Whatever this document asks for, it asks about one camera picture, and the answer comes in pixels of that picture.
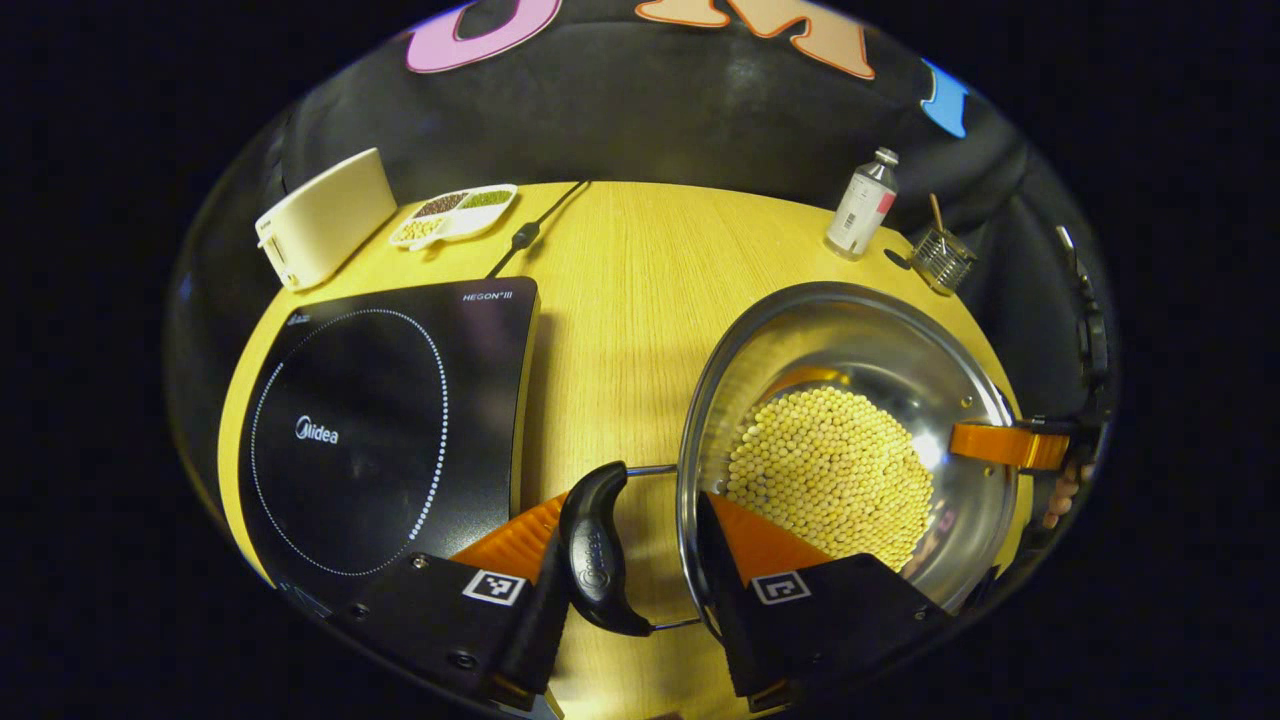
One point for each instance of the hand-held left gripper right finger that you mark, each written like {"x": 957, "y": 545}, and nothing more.
{"x": 730, "y": 600}

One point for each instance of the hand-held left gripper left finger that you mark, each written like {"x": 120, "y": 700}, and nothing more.
{"x": 525, "y": 640}

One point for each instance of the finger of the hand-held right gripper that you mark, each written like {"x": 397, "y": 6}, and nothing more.
{"x": 1000, "y": 444}

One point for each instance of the pile of yellow soybeans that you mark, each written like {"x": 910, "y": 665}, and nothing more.
{"x": 830, "y": 470}

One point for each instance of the black induction cooktop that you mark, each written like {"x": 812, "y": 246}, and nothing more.
{"x": 380, "y": 430}

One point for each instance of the small glass cup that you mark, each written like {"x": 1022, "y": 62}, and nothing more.
{"x": 945, "y": 262}

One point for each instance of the wooden stick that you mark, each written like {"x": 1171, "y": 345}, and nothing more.
{"x": 936, "y": 212}

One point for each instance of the small black round disc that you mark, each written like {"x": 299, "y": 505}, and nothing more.
{"x": 897, "y": 260}

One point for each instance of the clear plastic bottle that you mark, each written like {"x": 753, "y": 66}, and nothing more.
{"x": 862, "y": 205}

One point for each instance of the white divided dish of beans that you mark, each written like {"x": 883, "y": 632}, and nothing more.
{"x": 455, "y": 213}

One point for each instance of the white toaster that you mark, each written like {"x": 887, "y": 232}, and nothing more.
{"x": 325, "y": 220}

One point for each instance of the black backdrop cloth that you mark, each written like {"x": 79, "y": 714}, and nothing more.
{"x": 650, "y": 120}

